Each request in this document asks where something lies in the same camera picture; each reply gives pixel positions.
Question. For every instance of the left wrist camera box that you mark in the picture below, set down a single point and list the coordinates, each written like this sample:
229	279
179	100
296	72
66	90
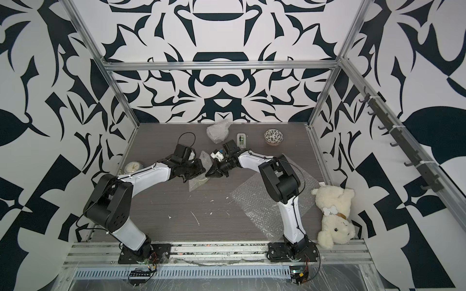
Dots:
183	153

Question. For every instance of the white teddy bear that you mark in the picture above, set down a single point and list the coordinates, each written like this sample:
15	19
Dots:
335	204

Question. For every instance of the black white speckled bowl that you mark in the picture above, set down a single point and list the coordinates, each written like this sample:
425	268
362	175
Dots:
273	137

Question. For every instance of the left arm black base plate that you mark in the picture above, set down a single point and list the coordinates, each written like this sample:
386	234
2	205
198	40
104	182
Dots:
153	254

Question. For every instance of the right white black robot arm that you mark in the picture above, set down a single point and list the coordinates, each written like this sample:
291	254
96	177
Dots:
281	183

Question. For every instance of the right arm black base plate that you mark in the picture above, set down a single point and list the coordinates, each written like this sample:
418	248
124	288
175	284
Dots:
302	251

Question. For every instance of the left electronics board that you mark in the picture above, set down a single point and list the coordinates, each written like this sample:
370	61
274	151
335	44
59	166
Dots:
140	276

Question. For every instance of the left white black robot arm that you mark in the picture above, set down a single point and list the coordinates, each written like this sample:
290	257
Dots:
109	205

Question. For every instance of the right electronics board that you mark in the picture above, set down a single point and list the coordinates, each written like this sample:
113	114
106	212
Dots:
299	274

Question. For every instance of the white slotted cable duct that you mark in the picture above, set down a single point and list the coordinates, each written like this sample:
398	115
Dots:
188	272

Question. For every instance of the electronics board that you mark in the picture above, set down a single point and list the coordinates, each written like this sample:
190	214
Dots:
140	276
299	274

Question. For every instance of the grey wall hook rail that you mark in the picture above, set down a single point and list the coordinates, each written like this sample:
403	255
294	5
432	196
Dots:
404	140

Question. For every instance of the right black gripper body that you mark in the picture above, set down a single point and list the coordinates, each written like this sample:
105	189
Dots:
225	165

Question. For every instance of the aluminium frame rail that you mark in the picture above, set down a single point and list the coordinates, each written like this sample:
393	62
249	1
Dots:
220	65

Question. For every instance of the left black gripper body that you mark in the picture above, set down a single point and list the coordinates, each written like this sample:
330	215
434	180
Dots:
192	169

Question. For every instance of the bubble wrap sheet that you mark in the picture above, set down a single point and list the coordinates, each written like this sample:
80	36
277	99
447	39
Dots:
264	213
201	179
219	131

